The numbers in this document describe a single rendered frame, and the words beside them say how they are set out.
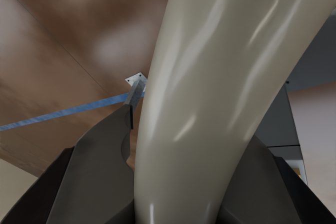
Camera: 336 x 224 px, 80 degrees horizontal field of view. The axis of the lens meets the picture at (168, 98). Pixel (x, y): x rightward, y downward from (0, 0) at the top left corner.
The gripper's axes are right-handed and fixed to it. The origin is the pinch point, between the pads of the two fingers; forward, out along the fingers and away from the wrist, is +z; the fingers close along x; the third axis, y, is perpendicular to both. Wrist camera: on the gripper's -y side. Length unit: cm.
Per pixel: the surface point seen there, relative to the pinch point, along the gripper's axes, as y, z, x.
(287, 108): 36, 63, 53
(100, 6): 6, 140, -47
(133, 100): 76, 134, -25
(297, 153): 43, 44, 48
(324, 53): 24, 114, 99
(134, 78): 65, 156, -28
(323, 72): 38, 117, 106
